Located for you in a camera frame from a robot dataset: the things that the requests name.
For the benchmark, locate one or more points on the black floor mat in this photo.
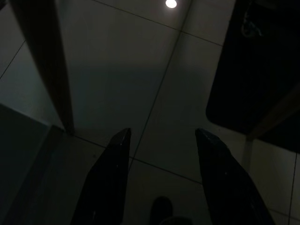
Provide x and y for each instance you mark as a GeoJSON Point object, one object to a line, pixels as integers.
{"type": "Point", "coordinates": [257, 70]}

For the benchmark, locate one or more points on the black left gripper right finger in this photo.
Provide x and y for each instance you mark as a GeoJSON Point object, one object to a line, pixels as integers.
{"type": "Point", "coordinates": [225, 185]}

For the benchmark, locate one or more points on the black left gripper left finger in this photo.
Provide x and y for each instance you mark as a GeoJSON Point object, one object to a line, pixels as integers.
{"type": "Point", "coordinates": [107, 180]}

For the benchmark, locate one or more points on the black robot foot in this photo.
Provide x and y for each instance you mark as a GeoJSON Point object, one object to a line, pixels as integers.
{"type": "Point", "coordinates": [161, 211]}

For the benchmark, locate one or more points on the light wooden table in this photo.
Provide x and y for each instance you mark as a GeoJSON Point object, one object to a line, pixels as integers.
{"type": "Point", "coordinates": [47, 70]}

